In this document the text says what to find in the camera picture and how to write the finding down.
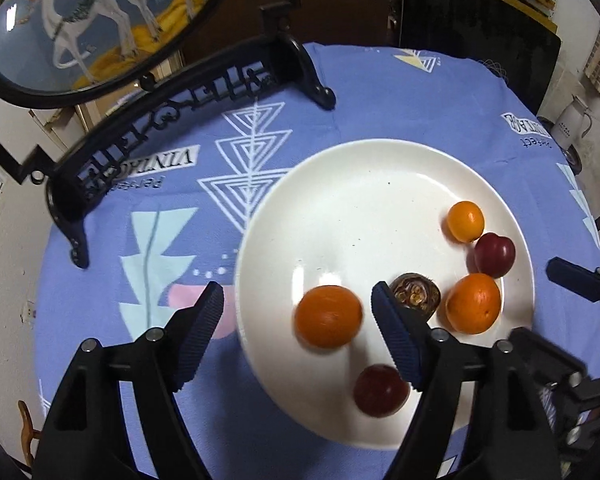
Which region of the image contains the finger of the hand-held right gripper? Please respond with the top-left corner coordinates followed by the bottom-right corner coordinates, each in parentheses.
top-left (546, 256), bottom-right (600, 321)
top-left (509, 326), bottom-right (588, 392)

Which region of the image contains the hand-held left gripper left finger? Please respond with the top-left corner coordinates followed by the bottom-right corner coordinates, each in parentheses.
top-left (32, 281), bottom-right (226, 480)

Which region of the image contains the dark red plum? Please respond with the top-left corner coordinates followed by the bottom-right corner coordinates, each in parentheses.
top-left (474, 232), bottom-right (516, 278)
top-left (353, 364), bottom-right (411, 417)

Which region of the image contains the dark brown dried fruit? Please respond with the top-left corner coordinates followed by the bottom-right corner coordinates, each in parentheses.
top-left (390, 272), bottom-right (442, 322)

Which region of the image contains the black panel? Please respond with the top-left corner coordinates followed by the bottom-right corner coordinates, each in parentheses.
top-left (399, 0), bottom-right (562, 116)

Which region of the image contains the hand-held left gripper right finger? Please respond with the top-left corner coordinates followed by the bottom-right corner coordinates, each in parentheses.
top-left (371, 281), bottom-right (563, 480)

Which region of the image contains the large orange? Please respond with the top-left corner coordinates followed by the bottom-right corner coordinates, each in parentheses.
top-left (294, 285), bottom-right (364, 351)

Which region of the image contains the round framed deer picture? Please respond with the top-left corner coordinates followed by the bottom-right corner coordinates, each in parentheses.
top-left (0, 0), bottom-right (244, 109)

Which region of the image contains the white round plate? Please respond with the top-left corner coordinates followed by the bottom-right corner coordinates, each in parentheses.
top-left (234, 138), bottom-right (536, 451)

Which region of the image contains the black carved wooden stand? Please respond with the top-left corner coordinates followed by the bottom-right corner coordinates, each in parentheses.
top-left (0, 0), bottom-right (337, 269)

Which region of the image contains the blue printed tablecloth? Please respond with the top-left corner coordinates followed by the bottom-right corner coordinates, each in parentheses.
top-left (32, 42), bottom-right (600, 480)

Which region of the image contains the brown wooden chair back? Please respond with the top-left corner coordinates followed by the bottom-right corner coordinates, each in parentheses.
top-left (180, 0), bottom-right (402, 63)

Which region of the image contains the small orange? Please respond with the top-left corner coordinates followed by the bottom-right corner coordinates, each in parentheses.
top-left (446, 200), bottom-right (486, 243)

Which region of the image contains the white pitcher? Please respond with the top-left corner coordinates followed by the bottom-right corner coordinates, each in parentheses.
top-left (550, 95), bottom-right (594, 151)

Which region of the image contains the orange wooden curved piece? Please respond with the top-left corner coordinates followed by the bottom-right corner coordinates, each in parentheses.
top-left (18, 400), bottom-right (44, 467)

